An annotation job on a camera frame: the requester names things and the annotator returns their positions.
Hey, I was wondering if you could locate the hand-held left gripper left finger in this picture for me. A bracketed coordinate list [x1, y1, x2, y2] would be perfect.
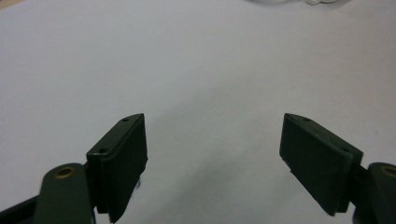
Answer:
[86, 112, 149, 224]

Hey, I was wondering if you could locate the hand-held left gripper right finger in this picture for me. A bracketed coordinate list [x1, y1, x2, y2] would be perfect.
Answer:
[278, 112, 364, 217]

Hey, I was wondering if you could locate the white rounded object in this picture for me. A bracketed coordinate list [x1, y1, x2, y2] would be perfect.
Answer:
[246, 0, 302, 6]

